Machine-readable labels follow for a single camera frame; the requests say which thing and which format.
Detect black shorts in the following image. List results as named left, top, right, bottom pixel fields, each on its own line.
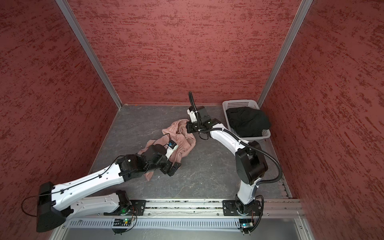
left=226, top=107, right=271, bottom=138

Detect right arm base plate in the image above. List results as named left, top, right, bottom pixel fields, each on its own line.
left=222, top=200, right=262, bottom=217

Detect right aluminium corner post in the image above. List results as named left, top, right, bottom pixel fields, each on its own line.
left=258, top=0, right=313, bottom=107

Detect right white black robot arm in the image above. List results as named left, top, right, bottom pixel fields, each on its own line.
left=187, top=106, right=268, bottom=215

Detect green circuit board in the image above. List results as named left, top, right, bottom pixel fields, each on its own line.
left=113, top=219, right=132, bottom=228
left=239, top=219, right=254, bottom=231

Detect left aluminium corner post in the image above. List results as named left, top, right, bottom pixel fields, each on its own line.
left=56, top=0, right=123, bottom=110

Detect aluminium corner post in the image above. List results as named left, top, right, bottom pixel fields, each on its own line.
left=258, top=0, right=313, bottom=107
left=56, top=0, right=123, bottom=110

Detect left green circuit board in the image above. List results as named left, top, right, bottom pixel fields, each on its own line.
left=113, top=219, right=132, bottom=228

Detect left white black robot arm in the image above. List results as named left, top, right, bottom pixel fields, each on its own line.
left=36, top=143, right=180, bottom=233

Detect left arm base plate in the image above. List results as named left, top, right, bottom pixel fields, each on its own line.
left=104, top=200, right=147, bottom=216

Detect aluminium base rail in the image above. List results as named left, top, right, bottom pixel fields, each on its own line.
left=67, top=195, right=306, bottom=220

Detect white slotted cable duct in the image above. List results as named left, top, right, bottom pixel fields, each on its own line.
left=67, top=218, right=240, bottom=231

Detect right green circuit board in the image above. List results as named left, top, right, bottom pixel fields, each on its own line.
left=239, top=219, right=254, bottom=231

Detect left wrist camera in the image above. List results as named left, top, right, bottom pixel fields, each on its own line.
left=166, top=140, right=178, bottom=160

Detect pink shorts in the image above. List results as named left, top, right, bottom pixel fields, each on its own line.
left=138, top=119, right=196, bottom=163

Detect right black corrugated cable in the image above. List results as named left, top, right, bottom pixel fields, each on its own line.
left=188, top=91, right=283, bottom=233

